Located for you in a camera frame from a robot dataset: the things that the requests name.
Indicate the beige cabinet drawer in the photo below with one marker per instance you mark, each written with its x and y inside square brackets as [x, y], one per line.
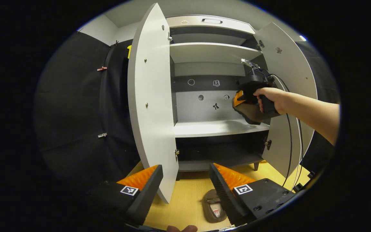
[230, 27]

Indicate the white shoe cabinet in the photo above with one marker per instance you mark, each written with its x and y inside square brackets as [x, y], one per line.
[188, 109]

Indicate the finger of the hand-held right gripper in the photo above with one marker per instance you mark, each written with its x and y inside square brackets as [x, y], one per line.
[248, 93]

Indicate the red clip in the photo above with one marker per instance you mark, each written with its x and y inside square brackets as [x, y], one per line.
[101, 68]

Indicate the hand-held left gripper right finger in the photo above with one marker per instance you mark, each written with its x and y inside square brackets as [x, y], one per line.
[225, 196]

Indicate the white cabinet shelf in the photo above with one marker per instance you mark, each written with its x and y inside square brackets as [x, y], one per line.
[211, 129]
[211, 51]

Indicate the white shoe cabinet door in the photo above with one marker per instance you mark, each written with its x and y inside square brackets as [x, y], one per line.
[150, 96]
[298, 71]

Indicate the silver clip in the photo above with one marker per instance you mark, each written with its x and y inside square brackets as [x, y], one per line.
[102, 135]

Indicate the small ceiling light panel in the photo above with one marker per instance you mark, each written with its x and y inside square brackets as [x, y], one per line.
[303, 38]

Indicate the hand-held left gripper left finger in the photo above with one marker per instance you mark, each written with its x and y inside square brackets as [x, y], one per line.
[147, 196]

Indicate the brown shoe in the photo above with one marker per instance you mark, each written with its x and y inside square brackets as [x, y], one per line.
[253, 115]
[212, 206]

